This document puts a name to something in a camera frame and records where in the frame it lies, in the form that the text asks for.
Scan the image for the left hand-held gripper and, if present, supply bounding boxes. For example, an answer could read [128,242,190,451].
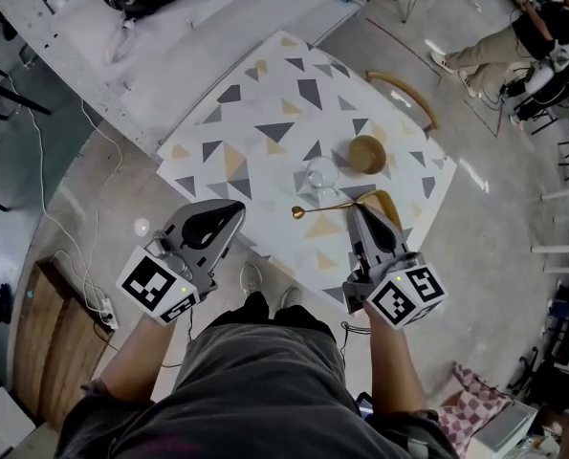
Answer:
[115,199,247,327]

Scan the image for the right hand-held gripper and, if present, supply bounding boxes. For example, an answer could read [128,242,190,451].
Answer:
[343,206,448,330]

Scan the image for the clear drinking glass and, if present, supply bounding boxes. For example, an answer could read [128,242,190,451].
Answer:
[305,155,341,200]

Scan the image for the small gold spoon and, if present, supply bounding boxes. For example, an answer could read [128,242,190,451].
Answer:
[291,201,364,220]

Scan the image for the person's left forearm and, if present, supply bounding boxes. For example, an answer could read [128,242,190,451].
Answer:
[99,313,175,404]

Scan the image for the person's right forearm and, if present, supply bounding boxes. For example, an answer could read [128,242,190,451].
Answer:
[362,303,428,413]

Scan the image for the person's left white shoe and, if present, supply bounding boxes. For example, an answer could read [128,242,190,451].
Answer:
[239,263,265,298]

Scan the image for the person's white shoe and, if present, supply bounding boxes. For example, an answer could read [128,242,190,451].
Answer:
[239,263,265,298]
[278,286,303,310]

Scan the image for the round gold bowl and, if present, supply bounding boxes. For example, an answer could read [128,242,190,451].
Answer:
[348,134,388,175]

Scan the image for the white triangle patterned table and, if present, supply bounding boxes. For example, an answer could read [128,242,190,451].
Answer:
[155,30,458,313]

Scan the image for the person's right white shoe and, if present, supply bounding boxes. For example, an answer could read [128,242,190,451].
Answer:
[278,286,303,310]

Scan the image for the person's black shorts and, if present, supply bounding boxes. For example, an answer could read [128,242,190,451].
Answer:
[207,292,336,341]

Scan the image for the white power strip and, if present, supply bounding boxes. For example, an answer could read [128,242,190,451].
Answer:
[99,296,120,330]

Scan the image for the curved wooden chair back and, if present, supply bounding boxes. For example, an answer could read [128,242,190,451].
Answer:
[364,69,441,133]

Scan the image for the person's grey shirt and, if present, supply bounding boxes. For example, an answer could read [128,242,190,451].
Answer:
[56,325,457,459]

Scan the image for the pink checkered cloth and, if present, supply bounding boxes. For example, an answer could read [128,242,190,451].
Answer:
[436,363,513,447]

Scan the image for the white perforated metal rack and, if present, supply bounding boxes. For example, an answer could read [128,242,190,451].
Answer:
[0,0,164,162]

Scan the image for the white box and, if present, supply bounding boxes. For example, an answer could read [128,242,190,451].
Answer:
[472,402,538,456]

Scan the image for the white frame chair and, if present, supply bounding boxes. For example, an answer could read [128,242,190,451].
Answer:
[530,186,569,274]

